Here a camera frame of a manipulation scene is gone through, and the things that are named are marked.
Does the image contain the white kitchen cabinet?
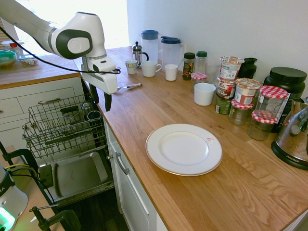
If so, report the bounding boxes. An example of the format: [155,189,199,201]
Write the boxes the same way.
[0,76,85,148]
[104,120,169,231]

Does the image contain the clear pitcher with spouted lid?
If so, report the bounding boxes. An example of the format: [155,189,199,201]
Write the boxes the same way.
[160,36,185,70]

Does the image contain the white ramekin bowl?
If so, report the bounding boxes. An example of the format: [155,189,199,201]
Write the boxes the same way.
[193,83,217,106]

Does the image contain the white mug with handle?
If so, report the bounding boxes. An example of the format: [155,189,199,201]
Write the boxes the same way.
[141,60,162,77]

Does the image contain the wire dishwasher rack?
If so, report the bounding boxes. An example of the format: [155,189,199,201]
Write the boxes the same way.
[22,93,108,159]

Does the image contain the black C-clamp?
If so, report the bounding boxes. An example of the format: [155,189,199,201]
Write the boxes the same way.
[1,148,39,180]
[29,204,82,231]

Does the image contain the small patterned cup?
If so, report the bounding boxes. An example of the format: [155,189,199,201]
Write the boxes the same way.
[125,60,138,75]

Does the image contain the dark spice jar green lid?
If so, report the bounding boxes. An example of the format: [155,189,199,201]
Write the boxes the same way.
[182,52,195,81]

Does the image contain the food container green lid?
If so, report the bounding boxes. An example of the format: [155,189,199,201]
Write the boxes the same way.
[0,50,18,69]

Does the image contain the small glass food container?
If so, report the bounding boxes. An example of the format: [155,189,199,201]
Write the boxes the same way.
[18,54,39,66]

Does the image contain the large jar red gingham lid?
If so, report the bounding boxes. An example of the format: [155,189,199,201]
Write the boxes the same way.
[254,85,289,120]

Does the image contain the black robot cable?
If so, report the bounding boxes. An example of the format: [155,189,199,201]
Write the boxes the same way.
[0,26,121,75]

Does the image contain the clear jar green lid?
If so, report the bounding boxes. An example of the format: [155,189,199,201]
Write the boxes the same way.
[195,51,208,75]

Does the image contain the small jar red gingham lid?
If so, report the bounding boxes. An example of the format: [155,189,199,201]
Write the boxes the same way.
[191,72,207,93]

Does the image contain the clear pitcher with blue lid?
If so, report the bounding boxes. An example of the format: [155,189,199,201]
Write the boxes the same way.
[141,29,159,64]

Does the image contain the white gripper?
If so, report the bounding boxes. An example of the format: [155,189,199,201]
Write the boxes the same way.
[81,56,119,113]

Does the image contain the black shaker bottle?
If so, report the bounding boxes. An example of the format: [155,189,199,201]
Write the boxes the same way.
[237,57,258,79]

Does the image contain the clear drinking glass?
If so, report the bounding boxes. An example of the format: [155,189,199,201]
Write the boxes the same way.
[205,63,221,85]

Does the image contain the glass french press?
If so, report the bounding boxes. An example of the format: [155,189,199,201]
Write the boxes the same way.
[131,41,149,69]

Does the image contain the white jar red label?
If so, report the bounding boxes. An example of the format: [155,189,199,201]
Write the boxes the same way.
[1,40,25,55]

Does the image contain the black protein powder tub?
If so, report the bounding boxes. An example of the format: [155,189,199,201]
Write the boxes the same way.
[263,66,308,133]

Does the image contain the clear glass jar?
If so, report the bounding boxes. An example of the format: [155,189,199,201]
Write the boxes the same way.
[81,102,92,115]

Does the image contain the glass jar red gingham lid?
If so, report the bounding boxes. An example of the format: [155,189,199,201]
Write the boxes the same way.
[247,111,277,141]
[228,98,255,126]

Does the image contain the stainless electric kettle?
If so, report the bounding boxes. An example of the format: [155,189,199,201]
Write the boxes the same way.
[271,96,308,171]

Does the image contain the metal drawer handle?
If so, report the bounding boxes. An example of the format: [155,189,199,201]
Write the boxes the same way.
[113,152,130,175]
[38,97,61,104]

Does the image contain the yogurt cup with foil lid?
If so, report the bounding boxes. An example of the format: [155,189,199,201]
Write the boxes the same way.
[219,56,245,80]
[233,77,262,104]

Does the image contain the yogurt cup with red print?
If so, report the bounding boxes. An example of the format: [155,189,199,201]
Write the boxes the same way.
[217,77,236,99]

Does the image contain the black mug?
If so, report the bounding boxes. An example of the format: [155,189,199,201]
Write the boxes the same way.
[87,110,102,120]

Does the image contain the white ribbed cup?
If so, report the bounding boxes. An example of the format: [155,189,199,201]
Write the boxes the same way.
[164,64,179,82]

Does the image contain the silver metal spoon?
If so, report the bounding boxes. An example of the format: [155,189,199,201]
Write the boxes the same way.
[116,83,143,92]

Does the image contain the stainless dishwasher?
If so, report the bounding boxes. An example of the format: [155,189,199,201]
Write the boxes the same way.
[38,79,115,208]

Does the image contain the yellow cable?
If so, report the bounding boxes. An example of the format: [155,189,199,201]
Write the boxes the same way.
[4,164,40,180]

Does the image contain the white plate with gold rim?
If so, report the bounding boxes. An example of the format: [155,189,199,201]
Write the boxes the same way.
[145,124,223,177]

